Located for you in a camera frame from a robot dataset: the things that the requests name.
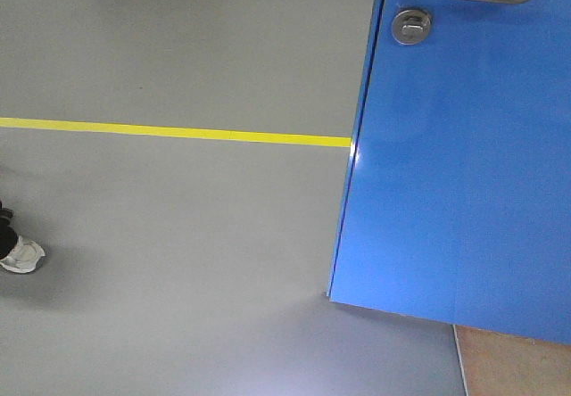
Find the grey white sneaker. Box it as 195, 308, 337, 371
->
1, 235, 46, 274

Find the silver door thumb-turn lock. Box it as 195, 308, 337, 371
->
391, 7, 433, 45

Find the door plywood platform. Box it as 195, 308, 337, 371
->
453, 326, 570, 395

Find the blue door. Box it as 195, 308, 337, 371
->
328, 0, 570, 343

